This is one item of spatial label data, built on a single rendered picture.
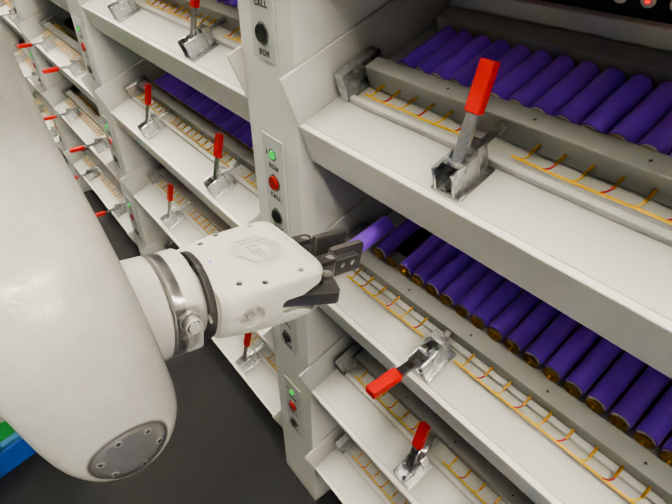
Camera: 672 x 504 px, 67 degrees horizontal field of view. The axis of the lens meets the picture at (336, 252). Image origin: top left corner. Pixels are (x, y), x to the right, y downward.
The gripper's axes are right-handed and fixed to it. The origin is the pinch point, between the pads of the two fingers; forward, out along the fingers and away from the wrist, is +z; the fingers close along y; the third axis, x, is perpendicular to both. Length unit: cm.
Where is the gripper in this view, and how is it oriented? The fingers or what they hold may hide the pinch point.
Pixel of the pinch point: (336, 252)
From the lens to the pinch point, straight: 50.4
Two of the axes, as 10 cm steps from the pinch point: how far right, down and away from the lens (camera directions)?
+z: 7.7, -2.4, 5.9
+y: -6.2, -4.7, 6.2
